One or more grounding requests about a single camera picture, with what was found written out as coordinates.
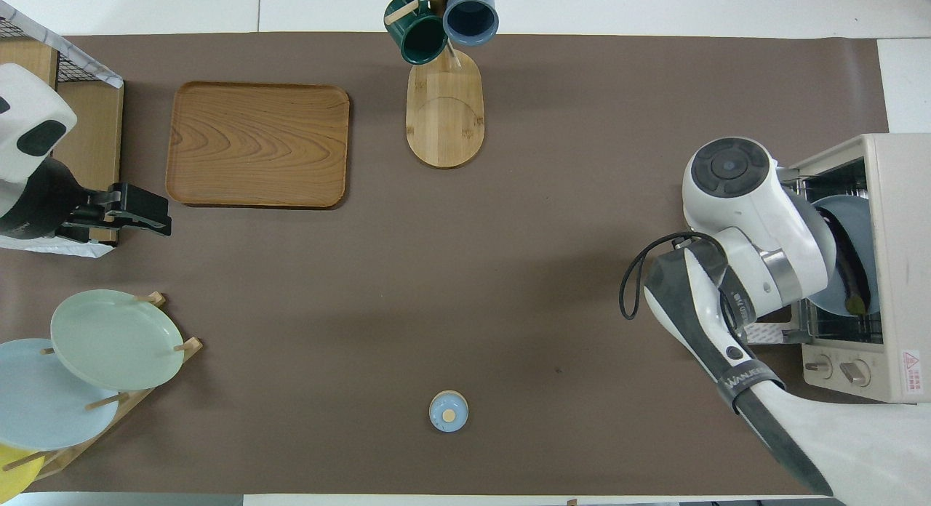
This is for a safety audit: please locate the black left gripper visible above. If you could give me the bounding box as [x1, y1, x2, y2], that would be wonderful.
[102, 182, 174, 238]

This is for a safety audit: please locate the glass oven door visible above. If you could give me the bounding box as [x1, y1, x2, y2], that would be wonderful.
[743, 302, 814, 346]

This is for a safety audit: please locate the dark purple eggplant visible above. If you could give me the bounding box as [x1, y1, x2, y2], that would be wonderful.
[820, 206, 872, 316]

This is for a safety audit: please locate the beige toaster oven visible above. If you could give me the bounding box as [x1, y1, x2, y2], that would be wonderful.
[742, 133, 931, 405]

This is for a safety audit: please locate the white patterned cloth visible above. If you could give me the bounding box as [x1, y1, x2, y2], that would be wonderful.
[0, 1, 125, 259]

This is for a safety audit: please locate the wooden serving tray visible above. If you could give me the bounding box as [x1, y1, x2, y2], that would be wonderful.
[165, 81, 351, 209]

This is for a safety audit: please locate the pale green plate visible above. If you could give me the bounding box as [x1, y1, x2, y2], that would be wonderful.
[49, 288, 186, 392]

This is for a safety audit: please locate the wooden plate rack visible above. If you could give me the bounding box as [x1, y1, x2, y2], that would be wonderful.
[0, 291, 204, 482]

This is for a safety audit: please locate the light blue racked plate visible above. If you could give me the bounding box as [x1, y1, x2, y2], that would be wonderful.
[0, 337, 121, 452]

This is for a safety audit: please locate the yellow plate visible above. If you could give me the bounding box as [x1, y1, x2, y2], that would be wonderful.
[0, 443, 45, 502]

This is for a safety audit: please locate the wooden mug tree stand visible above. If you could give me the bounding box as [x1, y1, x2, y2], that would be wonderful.
[385, 0, 502, 169]

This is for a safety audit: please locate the dark green mug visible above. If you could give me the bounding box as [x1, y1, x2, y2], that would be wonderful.
[383, 0, 449, 65]

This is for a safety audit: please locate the small blue lid wooden knob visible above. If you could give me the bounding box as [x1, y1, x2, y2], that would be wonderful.
[428, 390, 470, 433]

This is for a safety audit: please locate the brown table mat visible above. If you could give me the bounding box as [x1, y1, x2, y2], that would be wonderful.
[0, 31, 925, 497]

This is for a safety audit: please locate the blue mug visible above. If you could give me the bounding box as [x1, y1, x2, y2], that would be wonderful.
[442, 0, 501, 47]

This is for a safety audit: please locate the wire basket with wooden shelf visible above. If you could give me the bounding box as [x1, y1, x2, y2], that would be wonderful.
[0, 39, 125, 246]

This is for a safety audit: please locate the black wire basket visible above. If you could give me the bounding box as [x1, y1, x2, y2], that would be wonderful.
[0, 1, 125, 89]

